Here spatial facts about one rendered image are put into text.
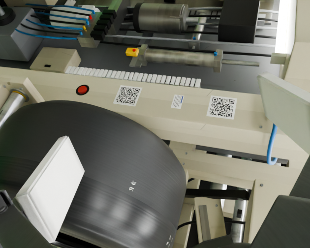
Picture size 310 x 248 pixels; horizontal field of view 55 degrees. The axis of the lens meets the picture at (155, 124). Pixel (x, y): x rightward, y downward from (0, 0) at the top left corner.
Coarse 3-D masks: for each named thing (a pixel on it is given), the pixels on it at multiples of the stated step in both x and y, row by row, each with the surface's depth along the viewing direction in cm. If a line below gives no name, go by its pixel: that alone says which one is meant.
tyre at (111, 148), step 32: (32, 128) 66; (64, 128) 65; (96, 128) 66; (128, 128) 69; (0, 160) 64; (32, 160) 61; (96, 160) 62; (128, 160) 65; (160, 160) 71; (96, 192) 60; (128, 192) 63; (160, 192) 69; (64, 224) 59; (96, 224) 59; (128, 224) 61; (160, 224) 68
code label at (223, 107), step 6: (216, 96) 87; (210, 102) 86; (216, 102) 86; (222, 102) 86; (228, 102) 85; (234, 102) 85; (210, 108) 85; (216, 108) 85; (222, 108) 84; (228, 108) 84; (234, 108) 84; (210, 114) 84; (216, 114) 84; (222, 114) 83; (228, 114) 83; (234, 114) 83
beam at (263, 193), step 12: (264, 180) 98; (252, 192) 98; (264, 192) 95; (276, 192) 95; (288, 192) 94; (252, 204) 94; (264, 204) 93; (252, 216) 92; (264, 216) 91; (252, 228) 90; (252, 240) 88
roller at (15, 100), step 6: (12, 96) 90; (18, 96) 90; (24, 96) 92; (6, 102) 89; (12, 102) 89; (18, 102) 90; (6, 108) 88; (12, 108) 88; (18, 108) 90; (0, 114) 86; (6, 114) 87; (0, 120) 86; (0, 126) 85
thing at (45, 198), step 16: (64, 144) 19; (48, 160) 17; (64, 160) 18; (32, 176) 15; (48, 176) 16; (64, 176) 18; (80, 176) 20; (32, 192) 14; (48, 192) 15; (64, 192) 17; (32, 208) 14; (48, 208) 15; (64, 208) 16; (32, 224) 14; (48, 224) 14; (48, 240) 14
